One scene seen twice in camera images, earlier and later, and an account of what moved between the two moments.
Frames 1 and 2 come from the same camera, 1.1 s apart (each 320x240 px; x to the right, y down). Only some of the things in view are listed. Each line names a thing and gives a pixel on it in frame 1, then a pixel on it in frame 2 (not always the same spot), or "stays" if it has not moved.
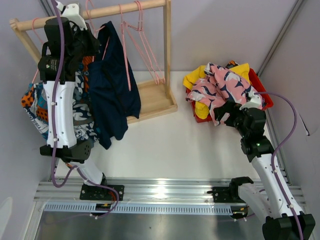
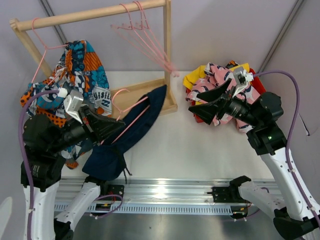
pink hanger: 34,31 stays
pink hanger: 94,30 -> 125,110
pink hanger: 126,54 -> 143,44
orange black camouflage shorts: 231,64 stays
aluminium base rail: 142,196 stays
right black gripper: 230,107 -> 219,101
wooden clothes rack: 157,97 stays
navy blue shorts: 114,89 -> 107,161
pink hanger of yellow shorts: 140,39 -> 152,43
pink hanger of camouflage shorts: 142,43 -> 145,28
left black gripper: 94,43 -> 98,125
